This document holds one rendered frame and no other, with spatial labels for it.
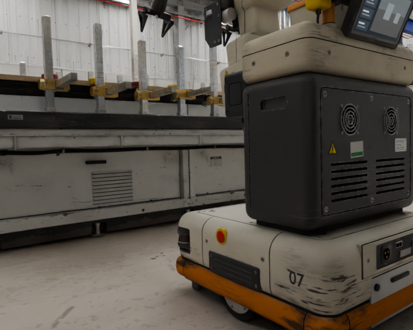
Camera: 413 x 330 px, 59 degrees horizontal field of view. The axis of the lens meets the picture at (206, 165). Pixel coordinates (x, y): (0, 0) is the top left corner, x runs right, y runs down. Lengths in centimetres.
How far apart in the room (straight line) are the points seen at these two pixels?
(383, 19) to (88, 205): 175
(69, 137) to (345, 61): 138
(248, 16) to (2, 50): 824
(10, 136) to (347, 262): 153
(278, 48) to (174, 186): 165
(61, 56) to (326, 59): 885
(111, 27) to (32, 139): 843
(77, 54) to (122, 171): 761
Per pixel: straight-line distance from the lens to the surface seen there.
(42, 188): 218
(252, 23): 140
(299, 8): 120
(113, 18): 1034
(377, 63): 118
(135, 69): 321
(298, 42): 96
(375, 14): 113
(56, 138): 195
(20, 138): 192
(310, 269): 90
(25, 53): 944
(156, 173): 241
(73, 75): 172
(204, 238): 120
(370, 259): 100
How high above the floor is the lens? 52
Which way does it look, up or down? 3 degrees down
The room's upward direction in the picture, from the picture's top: 2 degrees counter-clockwise
